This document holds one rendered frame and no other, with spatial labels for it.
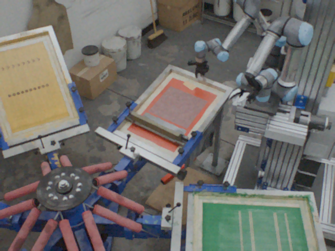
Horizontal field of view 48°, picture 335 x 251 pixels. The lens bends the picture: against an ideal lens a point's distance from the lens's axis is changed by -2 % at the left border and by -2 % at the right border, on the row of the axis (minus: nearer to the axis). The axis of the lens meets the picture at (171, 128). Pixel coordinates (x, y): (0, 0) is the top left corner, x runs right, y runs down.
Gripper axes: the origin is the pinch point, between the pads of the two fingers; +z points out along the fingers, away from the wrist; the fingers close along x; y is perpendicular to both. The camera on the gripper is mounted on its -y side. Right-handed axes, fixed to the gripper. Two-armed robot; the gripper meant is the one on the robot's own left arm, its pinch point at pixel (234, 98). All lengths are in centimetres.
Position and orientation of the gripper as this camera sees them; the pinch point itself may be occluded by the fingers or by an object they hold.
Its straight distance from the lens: 201.5
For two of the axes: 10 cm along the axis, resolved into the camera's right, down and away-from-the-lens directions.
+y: 1.0, 7.8, 6.2
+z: -7.0, 5.0, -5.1
